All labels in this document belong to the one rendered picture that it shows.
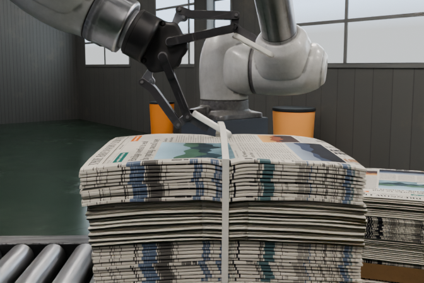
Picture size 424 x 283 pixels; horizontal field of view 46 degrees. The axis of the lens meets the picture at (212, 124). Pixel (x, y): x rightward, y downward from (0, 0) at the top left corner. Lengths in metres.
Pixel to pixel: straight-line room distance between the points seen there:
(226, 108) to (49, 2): 0.86
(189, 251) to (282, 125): 4.56
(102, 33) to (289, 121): 4.50
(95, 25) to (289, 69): 0.78
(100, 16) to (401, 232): 0.95
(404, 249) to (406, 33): 3.83
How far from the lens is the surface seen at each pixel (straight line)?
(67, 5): 0.75
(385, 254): 1.40
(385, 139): 5.24
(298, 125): 5.19
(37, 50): 11.00
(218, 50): 1.51
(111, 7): 0.75
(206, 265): 0.70
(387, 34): 5.18
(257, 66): 1.46
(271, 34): 1.39
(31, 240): 1.13
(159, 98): 0.77
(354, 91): 5.41
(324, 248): 0.71
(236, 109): 1.52
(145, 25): 0.75
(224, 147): 0.69
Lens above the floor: 1.16
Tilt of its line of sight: 7 degrees down
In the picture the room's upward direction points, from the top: straight up
